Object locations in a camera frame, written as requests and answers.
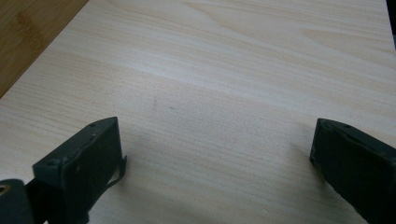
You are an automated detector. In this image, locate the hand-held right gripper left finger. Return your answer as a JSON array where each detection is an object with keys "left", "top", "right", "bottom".
[{"left": 32, "top": 117, "right": 128, "bottom": 224}]

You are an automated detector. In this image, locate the wooden tea box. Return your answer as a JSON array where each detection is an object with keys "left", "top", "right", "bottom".
[{"left": 0, "top": 0, "right": 90, "bottom": 99}]

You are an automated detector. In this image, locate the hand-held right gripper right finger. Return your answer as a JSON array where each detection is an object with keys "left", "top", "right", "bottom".
[{"left": 309, "top": 118, "right": 396, "bottom": 224}]

